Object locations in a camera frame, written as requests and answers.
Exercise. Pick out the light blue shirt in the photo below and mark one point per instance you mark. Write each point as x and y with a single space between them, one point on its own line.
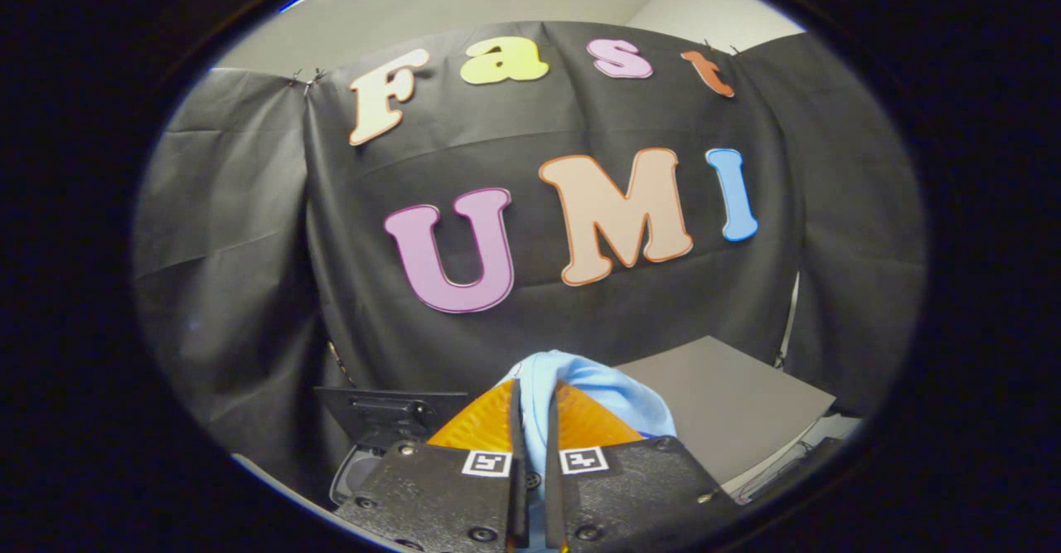
613 391

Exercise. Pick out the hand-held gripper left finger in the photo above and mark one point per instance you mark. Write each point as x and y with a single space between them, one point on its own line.
517 453

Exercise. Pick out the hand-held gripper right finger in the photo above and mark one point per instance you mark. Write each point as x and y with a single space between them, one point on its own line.
551 453

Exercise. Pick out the white cabinet with grey top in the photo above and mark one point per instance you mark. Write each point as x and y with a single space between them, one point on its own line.
729 404

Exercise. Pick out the black backdrop cloth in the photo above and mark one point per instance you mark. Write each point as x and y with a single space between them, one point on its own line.
249 246

